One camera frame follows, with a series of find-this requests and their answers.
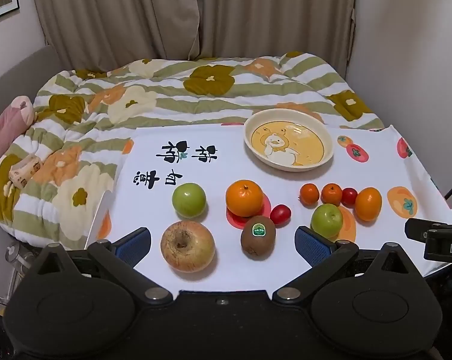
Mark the cream bowl with duck print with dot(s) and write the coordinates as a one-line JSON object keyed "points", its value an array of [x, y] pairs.
{"points": [[286, 144]]}

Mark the white printed tablecloth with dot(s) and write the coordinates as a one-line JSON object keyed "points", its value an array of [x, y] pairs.
{"points": [[226, 172]]}

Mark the large orange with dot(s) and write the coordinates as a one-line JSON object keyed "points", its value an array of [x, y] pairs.
{"points": [[244, 198]]}

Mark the beige curtain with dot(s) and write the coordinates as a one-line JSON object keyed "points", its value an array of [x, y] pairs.
{"points": [[136, 7]]}

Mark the red cherry tomato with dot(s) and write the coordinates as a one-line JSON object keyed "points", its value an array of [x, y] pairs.
{"points": [[349, 197], [280, 214]]}

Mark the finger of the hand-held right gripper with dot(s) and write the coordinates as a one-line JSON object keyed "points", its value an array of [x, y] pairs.
{"points": [[417, 228]]}

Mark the brown kiwi with green sticker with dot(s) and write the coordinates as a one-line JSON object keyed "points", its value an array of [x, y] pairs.
{"points": [[258, 238]]}

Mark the tissue packet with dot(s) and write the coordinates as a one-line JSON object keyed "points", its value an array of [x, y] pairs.
{"points": [[23, 170]]}

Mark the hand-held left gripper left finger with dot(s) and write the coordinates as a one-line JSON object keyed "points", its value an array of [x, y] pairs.
{"points": [[136, 245]]}

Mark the yellow-red apple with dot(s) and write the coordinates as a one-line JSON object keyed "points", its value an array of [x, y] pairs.
{"points": [[187, 247]]}

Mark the pink plush toy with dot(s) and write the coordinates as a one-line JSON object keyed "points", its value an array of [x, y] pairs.
{"points": [[4, 131]]}

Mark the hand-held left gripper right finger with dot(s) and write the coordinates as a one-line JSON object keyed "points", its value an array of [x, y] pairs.
{"points": [[311, 245]]}

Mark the flower striped blanket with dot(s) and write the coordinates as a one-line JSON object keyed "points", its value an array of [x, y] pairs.
{"points": [[211, 101]]}

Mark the oval orange mandarin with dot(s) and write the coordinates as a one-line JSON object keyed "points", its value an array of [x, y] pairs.
{"points": [[368, 203]]}

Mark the green apple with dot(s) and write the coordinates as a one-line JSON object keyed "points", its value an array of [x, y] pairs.
{"points": [[326, 220], [188, 200]]}

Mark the small orange mandarin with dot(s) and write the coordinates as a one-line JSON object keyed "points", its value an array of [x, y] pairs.
{"points": [[309, 194], [331, 194]]}

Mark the grey padded headboard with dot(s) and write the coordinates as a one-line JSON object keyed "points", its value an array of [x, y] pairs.
{"points": [[19, 75]]}

